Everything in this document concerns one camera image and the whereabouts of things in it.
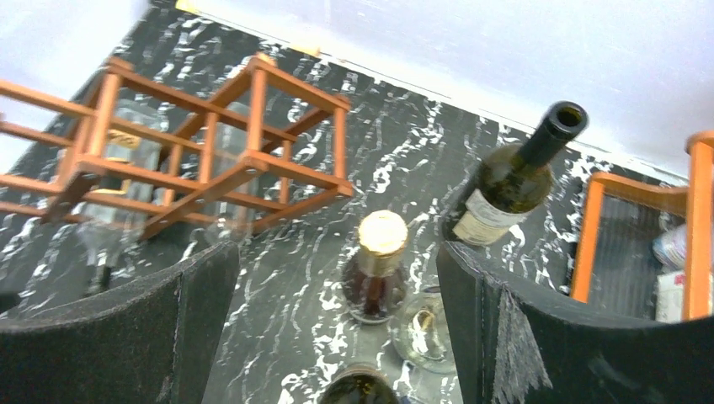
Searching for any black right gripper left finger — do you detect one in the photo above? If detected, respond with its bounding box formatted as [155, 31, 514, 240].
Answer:
[1, 241, 240, 403]

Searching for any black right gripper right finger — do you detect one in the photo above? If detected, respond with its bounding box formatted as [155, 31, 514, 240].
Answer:
[436, 242, 713, 403]

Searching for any clear glass corked bottle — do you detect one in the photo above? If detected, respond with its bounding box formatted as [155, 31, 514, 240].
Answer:
[389, 285, 456, 375]

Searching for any gold-capped red wine bottle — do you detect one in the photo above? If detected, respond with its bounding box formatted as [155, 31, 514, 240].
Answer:
[341, 210, 408, 325]

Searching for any silver-capped dark wine bottle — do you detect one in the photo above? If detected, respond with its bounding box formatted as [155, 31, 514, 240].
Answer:
[317, 364, 400, 404]

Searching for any dark green wine bottle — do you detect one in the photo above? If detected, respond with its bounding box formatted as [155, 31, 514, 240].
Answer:
[442, 101, 589, 246]

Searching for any brown wooden wine rack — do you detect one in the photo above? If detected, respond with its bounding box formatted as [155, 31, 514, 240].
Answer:
[1, 53, 353, 238]

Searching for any black-capped clear glass bottle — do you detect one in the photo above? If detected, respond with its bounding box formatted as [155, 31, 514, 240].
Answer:
[77, 129, 161, 297]

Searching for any orange wooden display shelf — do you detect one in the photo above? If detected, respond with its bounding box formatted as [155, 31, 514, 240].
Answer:
[569, 130, 713, 323]

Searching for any small yellow object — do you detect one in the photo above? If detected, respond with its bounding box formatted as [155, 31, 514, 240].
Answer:
[175, 0, 200, 15]

